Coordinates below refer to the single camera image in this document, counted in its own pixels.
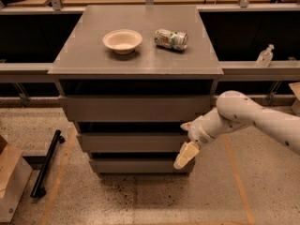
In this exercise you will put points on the grey drawer cabinet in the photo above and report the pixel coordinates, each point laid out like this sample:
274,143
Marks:
85,67

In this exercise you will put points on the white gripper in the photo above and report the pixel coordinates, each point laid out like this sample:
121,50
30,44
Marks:
197,131

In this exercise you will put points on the beige paper bowl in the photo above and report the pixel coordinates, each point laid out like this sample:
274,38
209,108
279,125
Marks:
122,41

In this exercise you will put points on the grey drawer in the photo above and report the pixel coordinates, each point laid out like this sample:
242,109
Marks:
134,108
137,166
131,143

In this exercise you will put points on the cardboard box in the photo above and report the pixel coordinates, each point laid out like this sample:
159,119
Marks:
14,175
295,86

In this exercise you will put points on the grey middle drawer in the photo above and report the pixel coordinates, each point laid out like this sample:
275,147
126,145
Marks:
131,143

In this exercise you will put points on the cardboard box on left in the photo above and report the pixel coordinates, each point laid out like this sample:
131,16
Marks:
14,175

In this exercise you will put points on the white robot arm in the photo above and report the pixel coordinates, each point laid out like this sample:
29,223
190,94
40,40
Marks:
235,110

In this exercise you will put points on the crushed green soda can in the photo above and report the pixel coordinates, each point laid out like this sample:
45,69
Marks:
174,40

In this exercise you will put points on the black metal bar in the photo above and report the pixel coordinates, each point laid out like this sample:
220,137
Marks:
39,191

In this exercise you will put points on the clear sanitizer bottle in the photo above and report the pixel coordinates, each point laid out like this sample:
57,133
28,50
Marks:
265,57

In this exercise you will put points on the grey top drawer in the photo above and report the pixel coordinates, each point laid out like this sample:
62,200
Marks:
134,108

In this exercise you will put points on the cardboard box on right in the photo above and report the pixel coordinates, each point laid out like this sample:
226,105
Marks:
295,86

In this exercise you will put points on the grey bottom drawer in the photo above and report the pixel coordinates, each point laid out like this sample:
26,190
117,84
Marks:
137,166

